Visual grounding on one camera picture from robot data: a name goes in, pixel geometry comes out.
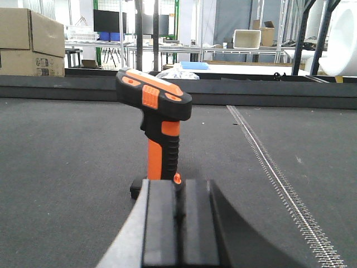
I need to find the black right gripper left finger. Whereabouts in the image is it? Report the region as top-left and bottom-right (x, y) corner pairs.
(97, 179), (179, 267)

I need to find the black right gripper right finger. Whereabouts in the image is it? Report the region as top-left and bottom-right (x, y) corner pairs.
(181, 179), (303, 267)

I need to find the orange black barcode scanner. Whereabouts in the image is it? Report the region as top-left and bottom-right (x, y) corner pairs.
(115, 68), (192, 186)

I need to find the small brown cardboard box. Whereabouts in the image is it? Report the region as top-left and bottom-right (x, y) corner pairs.
(253, 20), (275, 47)

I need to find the lower stacked cardboard box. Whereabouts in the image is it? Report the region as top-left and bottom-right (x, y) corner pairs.
(1, 49), (65, 77)

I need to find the stacked cardboard box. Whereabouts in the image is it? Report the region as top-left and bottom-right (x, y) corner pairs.
(1, 49), (65, 77)
(1, 8), (65, 57)

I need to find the upper stacked cardboard box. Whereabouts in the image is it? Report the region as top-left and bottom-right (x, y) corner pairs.
(1, 8), (65, 57)

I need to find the clear plastic bag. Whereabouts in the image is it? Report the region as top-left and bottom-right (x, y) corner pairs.
(156, 68), (200, 80)

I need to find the blue flat tray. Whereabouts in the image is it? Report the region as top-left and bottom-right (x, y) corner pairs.
(180, 61), (209, 70)

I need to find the white plastic tub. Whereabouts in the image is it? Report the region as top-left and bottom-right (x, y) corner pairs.
(233, 29), (261, 49)

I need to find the white plastic basket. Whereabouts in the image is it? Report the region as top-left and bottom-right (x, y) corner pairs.
(66, 26), (99, 42)

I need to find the black computer monitor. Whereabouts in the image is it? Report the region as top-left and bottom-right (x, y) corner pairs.
(93, 9), (127, 34)

